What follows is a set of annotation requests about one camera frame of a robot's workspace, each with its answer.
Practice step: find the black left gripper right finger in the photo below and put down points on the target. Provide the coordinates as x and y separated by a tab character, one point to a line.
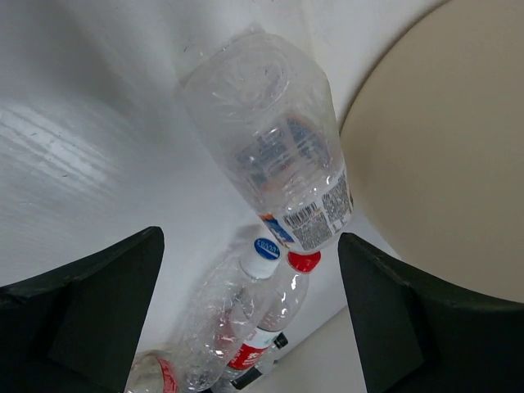
418	333

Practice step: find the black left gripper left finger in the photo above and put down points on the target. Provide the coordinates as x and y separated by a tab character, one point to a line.
76	328

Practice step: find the cola bottle red cap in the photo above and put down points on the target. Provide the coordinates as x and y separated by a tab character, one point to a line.
151	372

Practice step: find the beige round bin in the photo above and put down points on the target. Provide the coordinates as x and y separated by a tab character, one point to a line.
434	146

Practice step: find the red label red cap bottle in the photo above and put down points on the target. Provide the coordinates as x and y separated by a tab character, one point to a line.
288	295

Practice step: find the small black label bottle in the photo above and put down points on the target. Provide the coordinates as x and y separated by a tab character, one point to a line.
263	366

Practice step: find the clear bottle white cap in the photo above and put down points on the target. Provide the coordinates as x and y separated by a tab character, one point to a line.
224	311

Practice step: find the clear bottle blue white label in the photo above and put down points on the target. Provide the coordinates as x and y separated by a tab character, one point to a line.
265	112

